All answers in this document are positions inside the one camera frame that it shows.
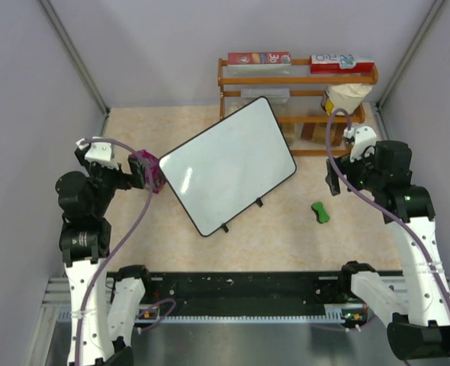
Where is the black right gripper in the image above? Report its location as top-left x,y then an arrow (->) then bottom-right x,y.
326,142 -> 384,195

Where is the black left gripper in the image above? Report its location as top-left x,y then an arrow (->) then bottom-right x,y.
76,149 -> 145,215

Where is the green bone-shaped whiteboard eraser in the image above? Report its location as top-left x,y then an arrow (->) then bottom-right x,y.
311,201 -> 330,224

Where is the black-framed whiteboard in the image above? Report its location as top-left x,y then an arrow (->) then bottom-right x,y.
159,97 -> 297,237

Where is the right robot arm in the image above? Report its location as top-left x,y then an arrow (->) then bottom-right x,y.
326,138 -> 450,362

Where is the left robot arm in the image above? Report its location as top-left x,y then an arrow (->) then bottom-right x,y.
55,154 -> 154,365

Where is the purple snack package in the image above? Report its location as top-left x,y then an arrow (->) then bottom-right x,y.
137,149 -> 166,194

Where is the beige cleaning cloth pack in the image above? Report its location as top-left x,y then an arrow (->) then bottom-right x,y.
280,122 -> 297,146

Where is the orange wooden shelf rack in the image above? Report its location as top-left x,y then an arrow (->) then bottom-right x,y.
217,58 -> 378,156

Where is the white paper bag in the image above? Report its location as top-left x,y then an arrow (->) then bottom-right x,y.
320,83 -> 372,115

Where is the clear plastic box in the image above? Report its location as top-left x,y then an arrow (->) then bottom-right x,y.
240,88 -> 291,104

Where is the red white toothpaste box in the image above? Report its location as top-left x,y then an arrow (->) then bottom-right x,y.
310,54 -> 374,74

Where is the red foil wrap box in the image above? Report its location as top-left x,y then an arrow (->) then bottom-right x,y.
227,52 -> 291,66

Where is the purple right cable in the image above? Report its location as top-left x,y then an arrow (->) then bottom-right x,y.
310,108 -> 450,366

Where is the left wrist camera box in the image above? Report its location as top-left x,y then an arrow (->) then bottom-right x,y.
75,137 -> 119,169

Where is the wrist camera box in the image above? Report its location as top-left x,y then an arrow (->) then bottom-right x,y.
343,124 -> 377,162
75,137 -> 119,169

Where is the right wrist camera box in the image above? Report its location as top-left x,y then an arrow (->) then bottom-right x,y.
343,124 -> 377,162

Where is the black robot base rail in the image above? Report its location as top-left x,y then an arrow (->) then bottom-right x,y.
143,271 -> 360,303

